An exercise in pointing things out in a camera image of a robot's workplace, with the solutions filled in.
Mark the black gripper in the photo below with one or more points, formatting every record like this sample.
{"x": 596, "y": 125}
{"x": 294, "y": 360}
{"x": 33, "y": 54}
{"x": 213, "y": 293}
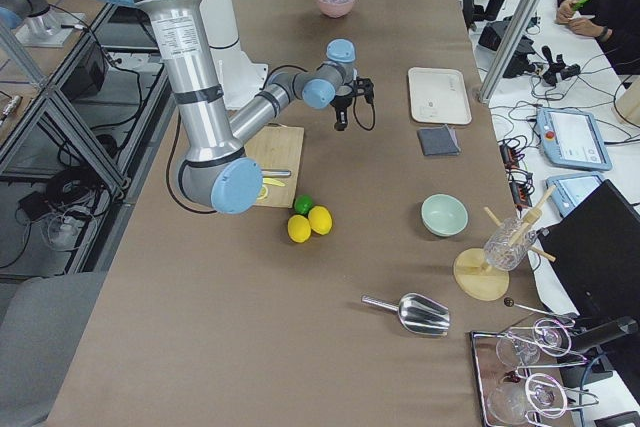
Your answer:
{"x": 341, "y": 107}

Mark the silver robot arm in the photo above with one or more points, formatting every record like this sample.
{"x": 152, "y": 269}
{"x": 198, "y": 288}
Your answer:
{"x": 215, "y": 171}

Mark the wooden cup tree stand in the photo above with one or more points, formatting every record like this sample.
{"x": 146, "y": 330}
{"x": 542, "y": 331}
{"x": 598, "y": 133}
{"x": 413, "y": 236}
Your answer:
{"x": 476, "y": 277}

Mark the metal ice scoop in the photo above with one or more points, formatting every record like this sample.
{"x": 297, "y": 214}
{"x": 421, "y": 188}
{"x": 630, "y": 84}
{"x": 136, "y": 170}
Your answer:
{"x": 417, "y": 313}

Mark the wooden cutting board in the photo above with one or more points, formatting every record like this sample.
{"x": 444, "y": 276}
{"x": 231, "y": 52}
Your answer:
{"x": 278, "y": 147}

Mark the green lime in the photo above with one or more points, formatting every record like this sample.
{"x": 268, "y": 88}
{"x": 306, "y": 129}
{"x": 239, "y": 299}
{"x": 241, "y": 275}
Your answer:
{"x": 303, "y": 204}

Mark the cream rabbit tray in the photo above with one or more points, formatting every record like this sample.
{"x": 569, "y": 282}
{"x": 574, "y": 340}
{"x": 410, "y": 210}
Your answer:
{"x": 438, "y": 96}

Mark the grey folded cloth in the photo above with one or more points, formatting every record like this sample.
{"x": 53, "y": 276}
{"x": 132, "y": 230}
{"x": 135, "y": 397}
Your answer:
{"x": 438, "y": 141}

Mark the lemon slice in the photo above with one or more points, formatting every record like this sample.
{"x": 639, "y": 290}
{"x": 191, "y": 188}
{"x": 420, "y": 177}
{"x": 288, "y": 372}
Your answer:
{"x": 263, "y": 193}

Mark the yellow lemon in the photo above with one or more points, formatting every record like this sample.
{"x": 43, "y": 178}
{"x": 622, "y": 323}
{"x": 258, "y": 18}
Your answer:
{"x": 298, "y": 228}
{"x": 320, "y": 220}

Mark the mint green bowl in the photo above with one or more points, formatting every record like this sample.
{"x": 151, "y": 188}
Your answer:
{"x": 444, "y": 215}

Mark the clear glass on stand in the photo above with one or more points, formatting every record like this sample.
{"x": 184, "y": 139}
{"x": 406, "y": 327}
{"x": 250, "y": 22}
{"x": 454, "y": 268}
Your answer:
{"x": 509, "y": 244}

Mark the blue teach pendant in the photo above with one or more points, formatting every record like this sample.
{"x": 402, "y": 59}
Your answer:
{"x": 571, "y": 138}
{"x": 572, "y": 189}

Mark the black monitor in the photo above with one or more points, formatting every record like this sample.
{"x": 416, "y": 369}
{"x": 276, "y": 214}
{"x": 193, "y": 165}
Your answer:
{"x": 596, "y": 250}

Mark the wine glass rack tray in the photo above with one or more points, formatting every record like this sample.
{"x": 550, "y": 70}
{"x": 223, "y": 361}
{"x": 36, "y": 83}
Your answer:
{"x": 517, "y": 374}

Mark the steel handled yellow knife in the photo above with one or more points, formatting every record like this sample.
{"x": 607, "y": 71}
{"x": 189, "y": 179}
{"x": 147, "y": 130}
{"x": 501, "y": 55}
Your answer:
{"x": 275, "y": 177}

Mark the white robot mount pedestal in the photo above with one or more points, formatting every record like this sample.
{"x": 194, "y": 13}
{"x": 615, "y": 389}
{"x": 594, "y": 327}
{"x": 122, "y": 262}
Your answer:
{"x": 240, "y": 78}

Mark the aluminium frame post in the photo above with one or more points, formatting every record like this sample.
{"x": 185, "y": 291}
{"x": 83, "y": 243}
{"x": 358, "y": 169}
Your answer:
{"x": 507, "y": 47}

